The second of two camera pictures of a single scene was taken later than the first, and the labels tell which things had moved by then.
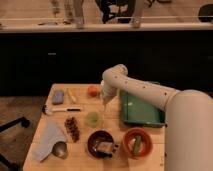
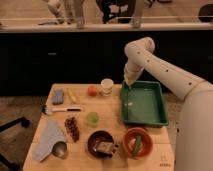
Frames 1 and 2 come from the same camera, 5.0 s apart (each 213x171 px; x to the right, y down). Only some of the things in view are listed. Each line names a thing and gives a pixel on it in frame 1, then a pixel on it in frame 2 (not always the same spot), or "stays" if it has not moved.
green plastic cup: (92, 119) stays
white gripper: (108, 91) to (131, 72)
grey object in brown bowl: (105, 147) stays
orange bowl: (146, 143) stays
